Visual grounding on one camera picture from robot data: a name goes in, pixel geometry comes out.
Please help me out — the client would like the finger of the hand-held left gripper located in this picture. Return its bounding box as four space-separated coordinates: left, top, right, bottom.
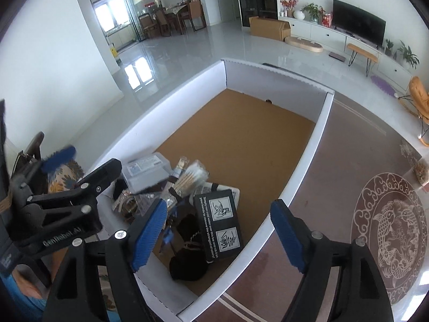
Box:
10 145 77 179
26 158 123 221

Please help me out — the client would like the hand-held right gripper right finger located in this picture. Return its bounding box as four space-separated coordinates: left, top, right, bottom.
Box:
270 199 394 322

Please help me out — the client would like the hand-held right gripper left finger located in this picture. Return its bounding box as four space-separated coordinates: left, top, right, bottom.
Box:
43 199 168 322

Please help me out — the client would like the rhinestone bow hair clip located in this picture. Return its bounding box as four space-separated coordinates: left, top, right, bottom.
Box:
112 188 145 222

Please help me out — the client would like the black velvet pouch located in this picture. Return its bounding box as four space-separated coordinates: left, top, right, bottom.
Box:
169 246 210 281

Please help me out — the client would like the white plastic box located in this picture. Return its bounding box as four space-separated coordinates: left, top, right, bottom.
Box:
121 152 173 195

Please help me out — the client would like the white cardboard box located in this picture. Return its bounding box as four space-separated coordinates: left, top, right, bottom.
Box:
85 58 336 322

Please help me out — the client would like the black box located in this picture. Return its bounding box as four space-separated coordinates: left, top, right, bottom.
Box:
193 189 244 264

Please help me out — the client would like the cotton swab pack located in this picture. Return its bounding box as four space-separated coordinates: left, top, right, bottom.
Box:
168 161 210 197

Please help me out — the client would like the person's left forearm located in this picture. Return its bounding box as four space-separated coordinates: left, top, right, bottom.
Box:
13 272 51 312

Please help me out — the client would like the person's blue shirt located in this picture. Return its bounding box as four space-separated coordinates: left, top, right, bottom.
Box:
0 268 37 309

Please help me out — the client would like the glass sliding door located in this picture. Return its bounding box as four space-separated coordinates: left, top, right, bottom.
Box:
89 0 165 52

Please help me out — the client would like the dining table with chairs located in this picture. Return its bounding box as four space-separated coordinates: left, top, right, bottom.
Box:
137 0 206 39

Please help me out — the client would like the orange lounge chair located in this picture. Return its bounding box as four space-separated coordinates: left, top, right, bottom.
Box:
399 75 429 146

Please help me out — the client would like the oval wooden board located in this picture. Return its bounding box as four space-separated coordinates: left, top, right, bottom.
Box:
285 36 324 53

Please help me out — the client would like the wooden bench with metal legs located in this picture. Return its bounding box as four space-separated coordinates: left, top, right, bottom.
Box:
346 43 379 76

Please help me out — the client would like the white television cabinet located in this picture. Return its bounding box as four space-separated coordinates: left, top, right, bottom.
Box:
278 15 416 81

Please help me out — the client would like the brown cardboard box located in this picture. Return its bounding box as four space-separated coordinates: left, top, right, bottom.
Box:
249 16 291 42

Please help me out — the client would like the large green potted plant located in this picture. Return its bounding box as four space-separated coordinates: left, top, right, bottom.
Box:
395 40 420 69

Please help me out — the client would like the bushy green potted plant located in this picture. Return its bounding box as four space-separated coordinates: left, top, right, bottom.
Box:
301 3 324 24

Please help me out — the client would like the black television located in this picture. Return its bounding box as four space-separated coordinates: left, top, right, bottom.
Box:
332 0 386 46

